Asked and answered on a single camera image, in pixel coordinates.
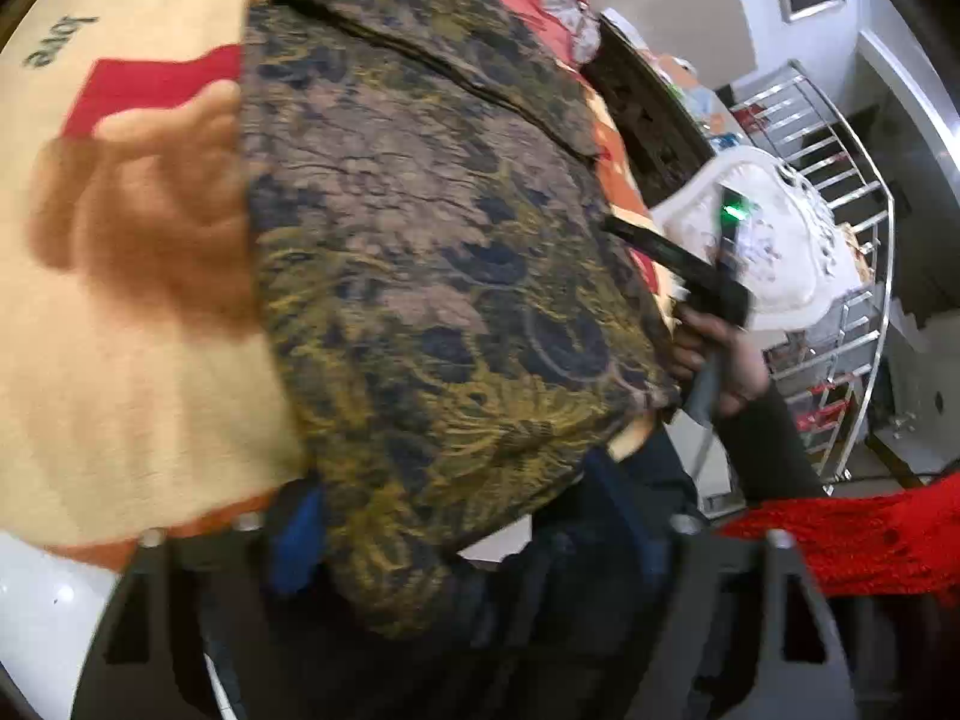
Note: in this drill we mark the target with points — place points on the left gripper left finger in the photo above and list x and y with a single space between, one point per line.
197 618

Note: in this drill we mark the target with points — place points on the dark floral patterned shirt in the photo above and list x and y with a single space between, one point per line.
451 324

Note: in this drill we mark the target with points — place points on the black sleeved right forearm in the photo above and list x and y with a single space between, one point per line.
766 453

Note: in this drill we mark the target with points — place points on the person right hand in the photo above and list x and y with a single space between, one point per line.
746 377

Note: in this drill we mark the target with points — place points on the white ornate chair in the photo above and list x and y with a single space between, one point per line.
793 256

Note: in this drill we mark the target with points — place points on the metal stair railing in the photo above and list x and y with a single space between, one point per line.
827 371

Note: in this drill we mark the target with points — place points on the orange red patterned blanket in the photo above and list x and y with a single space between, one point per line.
139 386

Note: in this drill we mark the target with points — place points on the red garment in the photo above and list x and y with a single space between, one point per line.
899 544

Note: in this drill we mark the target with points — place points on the right red heart pillow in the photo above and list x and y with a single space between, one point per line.
548 29

